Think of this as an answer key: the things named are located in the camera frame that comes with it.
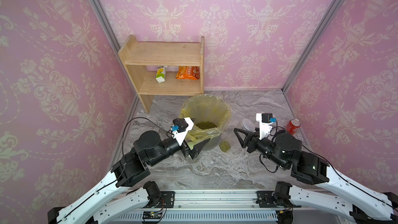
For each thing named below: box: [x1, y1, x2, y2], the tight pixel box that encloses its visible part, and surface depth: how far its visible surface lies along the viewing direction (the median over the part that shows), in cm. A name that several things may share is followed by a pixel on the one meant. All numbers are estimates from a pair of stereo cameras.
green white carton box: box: [155, 65, 168, 84], surface depth 97 cm
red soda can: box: [286, 118, 302, 136], surface depth 91 cm
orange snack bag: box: [175, 65, 200, 81], surface depth 98 cm
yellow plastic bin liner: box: [179, 94, 232, 150], surface depth 82 cm
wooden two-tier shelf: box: [117, 35, 205, 114], surface depth 92 cm
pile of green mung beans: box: [195, 121, 218, 130], surface depth 99 cm
